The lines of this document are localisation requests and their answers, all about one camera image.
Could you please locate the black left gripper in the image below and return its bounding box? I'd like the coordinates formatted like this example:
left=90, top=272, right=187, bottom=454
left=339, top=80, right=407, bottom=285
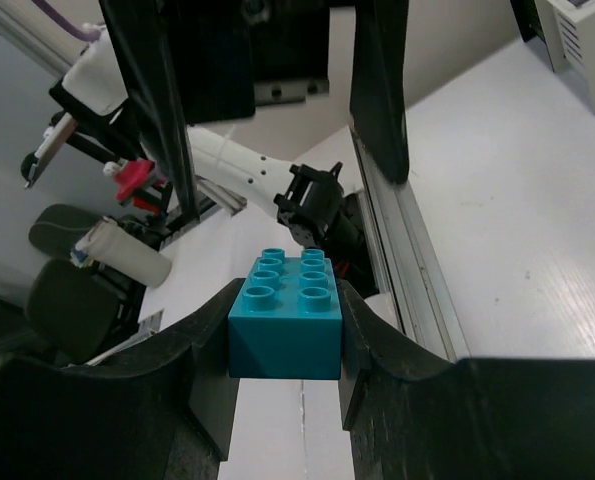
left=100, top=0, right=410, bottom=220

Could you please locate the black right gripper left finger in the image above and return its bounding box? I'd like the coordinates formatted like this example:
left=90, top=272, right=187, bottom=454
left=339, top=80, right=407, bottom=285
left=0, top=280, right=242, bottom=479

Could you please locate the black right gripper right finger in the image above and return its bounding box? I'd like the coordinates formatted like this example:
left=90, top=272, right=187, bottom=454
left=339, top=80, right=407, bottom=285
left=337, top=280, right=595, bottom=479

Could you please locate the teal rectangular lego brick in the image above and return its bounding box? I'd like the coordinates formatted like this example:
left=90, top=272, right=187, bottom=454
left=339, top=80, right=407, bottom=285
left=228, top=248, right=343, bottom=380

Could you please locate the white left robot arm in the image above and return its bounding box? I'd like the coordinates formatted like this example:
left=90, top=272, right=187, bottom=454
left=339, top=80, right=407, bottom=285
left=101, top=1, right=377, bottom=296

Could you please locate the black office chair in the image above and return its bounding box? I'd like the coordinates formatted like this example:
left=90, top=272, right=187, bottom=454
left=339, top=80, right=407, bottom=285
left=25, top=204, right=121, bottom=364

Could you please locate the red clamp tool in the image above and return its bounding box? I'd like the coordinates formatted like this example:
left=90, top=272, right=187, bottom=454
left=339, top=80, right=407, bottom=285
left=103, top=159, right=168, bottom=215

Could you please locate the white cylinder roll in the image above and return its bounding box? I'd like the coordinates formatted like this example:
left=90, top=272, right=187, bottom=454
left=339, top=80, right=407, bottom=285
left=75, top=218, right=172, bottom=288

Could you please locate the white slatted container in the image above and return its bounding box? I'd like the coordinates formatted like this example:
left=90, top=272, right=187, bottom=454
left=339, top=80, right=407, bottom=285
left=535, top=0, right=595, bottom=112

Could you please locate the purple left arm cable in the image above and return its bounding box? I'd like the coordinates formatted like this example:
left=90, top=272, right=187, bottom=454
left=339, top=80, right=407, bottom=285
left=29, top=0, right=101, bottom=41

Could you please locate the aluminium table edge rail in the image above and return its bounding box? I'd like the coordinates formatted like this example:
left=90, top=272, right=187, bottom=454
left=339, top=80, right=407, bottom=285
left=351, top=134, right=471, bottom=362

